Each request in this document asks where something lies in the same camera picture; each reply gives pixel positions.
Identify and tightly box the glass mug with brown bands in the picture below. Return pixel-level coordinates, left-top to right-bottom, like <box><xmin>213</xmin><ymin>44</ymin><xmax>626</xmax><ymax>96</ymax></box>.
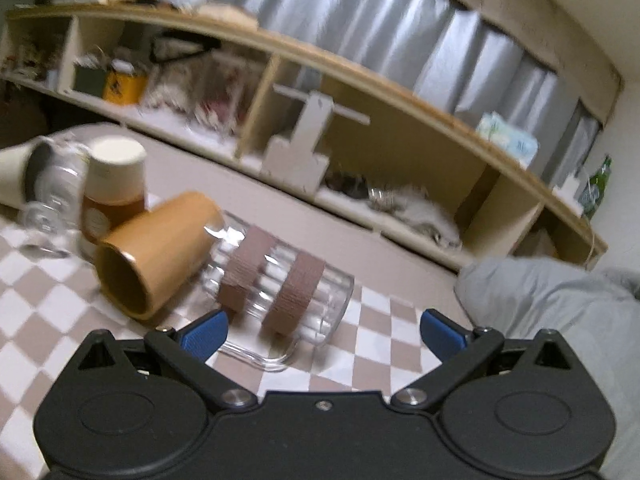
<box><xmin>201</xmin><ymin>214</ymin><xmax>355</xmax><ymax>372</ymax></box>

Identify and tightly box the tan cylindrical cup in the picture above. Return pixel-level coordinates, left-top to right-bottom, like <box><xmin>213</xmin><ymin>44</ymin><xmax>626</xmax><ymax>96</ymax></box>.
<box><xmin>94</xmin><ymin>191</ymin><xmax>224</xmax><ymax>321</ymax></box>

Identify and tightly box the white and brown paper cup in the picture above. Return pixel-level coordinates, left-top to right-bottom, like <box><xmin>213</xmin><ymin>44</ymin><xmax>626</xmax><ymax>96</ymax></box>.
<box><xmin>79</xmin><ymin>134</ymin><xmax>146</xmax><ymax>261</ymax></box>

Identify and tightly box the grey duvet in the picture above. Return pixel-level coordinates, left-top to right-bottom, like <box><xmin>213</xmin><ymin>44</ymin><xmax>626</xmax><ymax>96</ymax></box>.
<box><xmin>454</xmin><ymin>258</ymin><xmax>639</xmax><ymax>479</ymax></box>

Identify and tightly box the checkered brown white cloth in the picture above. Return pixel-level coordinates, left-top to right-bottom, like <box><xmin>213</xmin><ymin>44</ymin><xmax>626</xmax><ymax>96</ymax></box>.
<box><xmin>0</xmin><ymin>198</ymin><xmax>471</xmax><ymax>480</ymax></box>

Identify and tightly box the crumpled grey clothing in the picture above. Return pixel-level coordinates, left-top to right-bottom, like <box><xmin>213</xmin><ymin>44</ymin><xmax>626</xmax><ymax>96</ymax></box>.
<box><xmin>368</xmin><ymin>185</ymin><xmax>462</xmax><ymax>249</ymax></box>

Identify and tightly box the white power strip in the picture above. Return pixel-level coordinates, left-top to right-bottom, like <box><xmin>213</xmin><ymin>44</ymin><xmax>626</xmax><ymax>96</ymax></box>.
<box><xmin>552</xmin><ymin>174</ymin><xmax>584</xmax><ymax>218</ymax></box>

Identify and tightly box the green glass bottle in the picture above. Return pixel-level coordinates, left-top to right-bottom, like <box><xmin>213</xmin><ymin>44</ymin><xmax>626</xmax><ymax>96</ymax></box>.
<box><xmin>579</xmin><ymin>154</ymin><xmax>612</xmax><ymax>220</ymax></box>

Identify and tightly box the tissue pack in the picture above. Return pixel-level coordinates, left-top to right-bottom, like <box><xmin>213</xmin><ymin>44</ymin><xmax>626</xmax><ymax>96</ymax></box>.
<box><xmin>476</xmin><ymin>113</ymin><xmax>539</xmax><ymax>169</ymax></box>

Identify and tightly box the white wooden stand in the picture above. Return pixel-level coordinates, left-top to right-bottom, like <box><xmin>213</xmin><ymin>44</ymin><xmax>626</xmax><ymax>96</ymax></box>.
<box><xmin>260</xmin><ymin>84</ymin><xmax>371</xmax><ymax>197</ymax></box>

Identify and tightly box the clear stemmed glass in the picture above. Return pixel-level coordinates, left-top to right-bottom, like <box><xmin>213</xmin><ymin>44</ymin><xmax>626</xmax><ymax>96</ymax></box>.
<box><xmin>18</xmin><ymin>133</ymin><xmax>89</xmax><ymax>259</ymax></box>

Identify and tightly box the cream ceramic mug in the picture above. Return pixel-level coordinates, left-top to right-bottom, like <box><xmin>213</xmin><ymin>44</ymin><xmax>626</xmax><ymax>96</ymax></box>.
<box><xmin>0</xmin><ymin>138</ymin><xmax>54</xmax><ymax>209</ymax></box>

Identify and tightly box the wooden shelf unit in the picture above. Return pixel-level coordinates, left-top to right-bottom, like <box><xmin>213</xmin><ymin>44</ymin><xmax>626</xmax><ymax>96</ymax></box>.
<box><xmin>1</xmin><ymin>4</ymin><xmax>608</xmax><ymax>270</ymax></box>

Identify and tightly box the right clear doll jar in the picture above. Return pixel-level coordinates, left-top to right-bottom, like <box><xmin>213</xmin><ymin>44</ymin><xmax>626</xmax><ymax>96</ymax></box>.
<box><xmin>193</xmin><ymin>54</ymin><xmax>253</xmax><ymax>134</ymax></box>

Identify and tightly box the clear doll jar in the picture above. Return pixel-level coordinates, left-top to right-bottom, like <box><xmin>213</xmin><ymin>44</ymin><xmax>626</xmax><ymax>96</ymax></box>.
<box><xmin>193</xmin><ymin>54</ymin><xmax>253</xmax><ymax>134</ymax></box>
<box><xmin>141</xmin><ymin>54</ymin><xmax>208</xmax><ymax>114</ymax></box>

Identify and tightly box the left clear doll jar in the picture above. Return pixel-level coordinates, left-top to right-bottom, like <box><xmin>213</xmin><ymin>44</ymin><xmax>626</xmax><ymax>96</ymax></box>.
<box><xmin>141</xmin><ymin>54</ymin><xmax>208</xmax><ymax>114</ymax></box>

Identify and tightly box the yellow box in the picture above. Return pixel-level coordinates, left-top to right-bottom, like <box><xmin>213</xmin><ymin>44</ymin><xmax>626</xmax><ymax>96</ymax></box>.
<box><xmin>102</xmin><ymin>70</ymin><xmax>148</xmax><ymax>106</ymax></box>

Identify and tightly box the dark green box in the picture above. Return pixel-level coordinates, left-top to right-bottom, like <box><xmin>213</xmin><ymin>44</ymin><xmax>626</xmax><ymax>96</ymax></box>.
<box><xmin>73</xmin><ymin>65</ymin><xmax>108</xmax><ymax>99</ymax></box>

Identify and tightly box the book on shelf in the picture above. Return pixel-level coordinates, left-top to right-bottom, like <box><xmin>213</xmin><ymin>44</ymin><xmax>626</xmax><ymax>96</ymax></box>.
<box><xmin>191</xmin><ymin>1</ymin><xmax>259</xmax><ymax>29</ymax></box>

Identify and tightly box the beige cartoon valance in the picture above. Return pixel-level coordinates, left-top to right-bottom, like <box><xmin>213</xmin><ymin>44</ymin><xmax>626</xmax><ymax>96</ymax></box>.
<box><xmin>457</xmin><ymin>0</ymin><xmax>624</xmax><ymax>124</ymax></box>

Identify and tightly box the silver grey curtain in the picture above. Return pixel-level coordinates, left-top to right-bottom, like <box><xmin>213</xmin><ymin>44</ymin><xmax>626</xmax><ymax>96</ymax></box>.
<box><xmin>165</xmin><ymin>0</ymin><xmax>600</xmax><ymax>185</ymax></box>

